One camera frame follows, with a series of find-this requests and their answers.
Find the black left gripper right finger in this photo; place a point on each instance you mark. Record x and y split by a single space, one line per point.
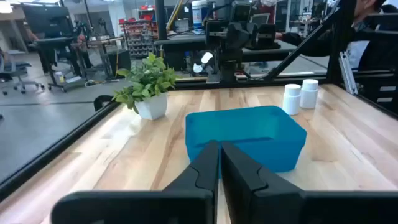
267 202

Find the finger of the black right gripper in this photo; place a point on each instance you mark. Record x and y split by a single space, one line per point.
250 35
235 35

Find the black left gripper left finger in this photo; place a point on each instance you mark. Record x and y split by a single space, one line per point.
174 205

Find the white pill bottle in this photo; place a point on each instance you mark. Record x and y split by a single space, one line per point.
291 101
309 95

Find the blue plastic basket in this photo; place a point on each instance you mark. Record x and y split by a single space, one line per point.
248 130

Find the white bucket with blue label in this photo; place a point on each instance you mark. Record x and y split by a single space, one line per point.
199 14

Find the black workbench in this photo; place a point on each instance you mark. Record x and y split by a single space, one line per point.
186 43

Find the silver aluminium extrusion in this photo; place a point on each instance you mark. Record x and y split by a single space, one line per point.
347 73

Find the shelf with red bins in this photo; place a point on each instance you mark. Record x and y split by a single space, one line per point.
140 34

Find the green plant in white pot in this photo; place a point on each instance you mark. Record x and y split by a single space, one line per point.
149 84

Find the person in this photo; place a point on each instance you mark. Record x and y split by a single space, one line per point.
376 46

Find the black drawer cabinet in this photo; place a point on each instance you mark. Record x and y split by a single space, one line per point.
381 90

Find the black chair back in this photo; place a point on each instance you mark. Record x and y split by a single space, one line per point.
101 102

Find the black desk with monitor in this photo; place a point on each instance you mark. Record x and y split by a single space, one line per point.
51 28

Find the grey office chair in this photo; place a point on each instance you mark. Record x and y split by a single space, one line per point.
18 73

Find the black aluminium table frame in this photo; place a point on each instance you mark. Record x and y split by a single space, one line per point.
46 155

